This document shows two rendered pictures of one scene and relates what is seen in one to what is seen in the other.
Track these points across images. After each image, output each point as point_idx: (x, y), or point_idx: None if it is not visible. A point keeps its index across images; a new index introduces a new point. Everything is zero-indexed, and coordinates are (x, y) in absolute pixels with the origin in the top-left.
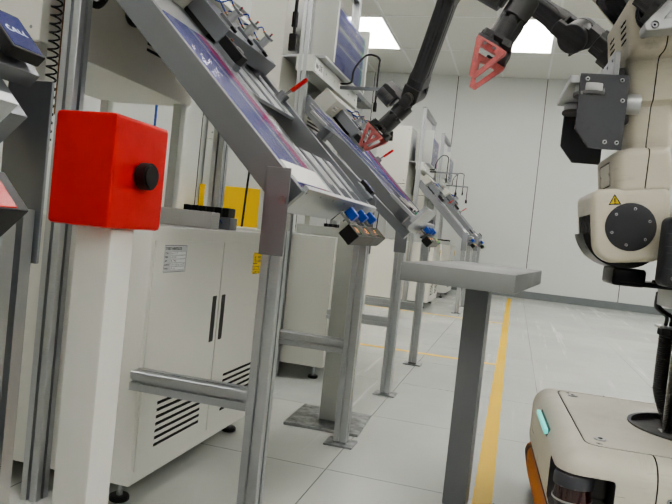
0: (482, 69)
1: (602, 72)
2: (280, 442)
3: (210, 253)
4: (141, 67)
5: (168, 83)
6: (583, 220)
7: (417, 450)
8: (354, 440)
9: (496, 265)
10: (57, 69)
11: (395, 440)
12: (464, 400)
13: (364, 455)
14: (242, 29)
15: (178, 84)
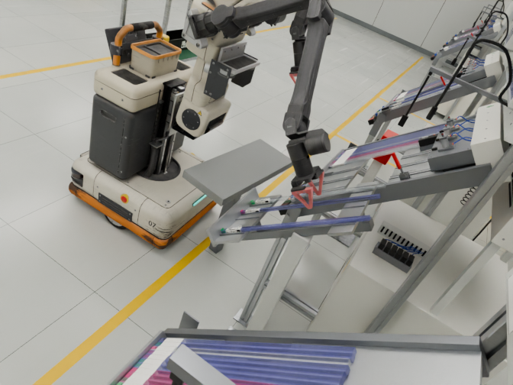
0: None
1: (230, 47)
2: (279, 325)
3: None
4: (499, 192)
5: (498, 211)
6: (211, 120)
7: (198, 301)
8: (235, 318)
9: (209, 182)
10: None
11: (204, 318)
12: None
13: (236, 300)
14: (453, 136)
15: (500, 217)
